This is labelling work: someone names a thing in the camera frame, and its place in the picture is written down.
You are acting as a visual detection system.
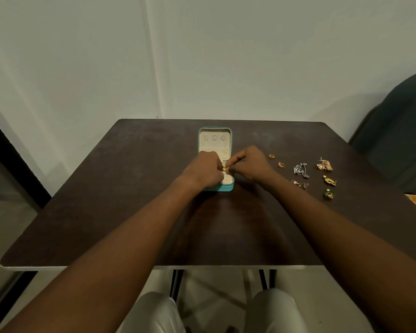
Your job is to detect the black table legs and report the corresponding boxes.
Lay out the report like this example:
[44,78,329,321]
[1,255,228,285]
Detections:
[170,269,278,304]

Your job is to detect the teal jewelry box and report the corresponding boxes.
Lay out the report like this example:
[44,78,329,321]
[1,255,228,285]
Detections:
[198,127,235,192]

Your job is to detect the black door frame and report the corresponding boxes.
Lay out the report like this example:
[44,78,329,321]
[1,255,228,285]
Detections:
[0,111,52,210]

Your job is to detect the person's left forearm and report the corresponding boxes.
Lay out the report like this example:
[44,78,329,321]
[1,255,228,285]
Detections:
[0,175,203,333]

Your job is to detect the dark green chair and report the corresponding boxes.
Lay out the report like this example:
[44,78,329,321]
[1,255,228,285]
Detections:
[349,69,416,196]

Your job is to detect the person's legs in white trousers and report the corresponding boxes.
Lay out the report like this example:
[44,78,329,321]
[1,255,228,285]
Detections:
[116,288,311,333]

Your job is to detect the person's right forearm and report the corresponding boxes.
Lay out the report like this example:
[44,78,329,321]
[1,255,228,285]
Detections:
[258,170,416,333]

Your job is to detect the person's left hand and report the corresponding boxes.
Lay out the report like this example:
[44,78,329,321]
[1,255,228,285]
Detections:
[183,151,225,190]

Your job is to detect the person's right hand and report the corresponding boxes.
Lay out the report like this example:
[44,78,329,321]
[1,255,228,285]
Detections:
[225,146,277,185]

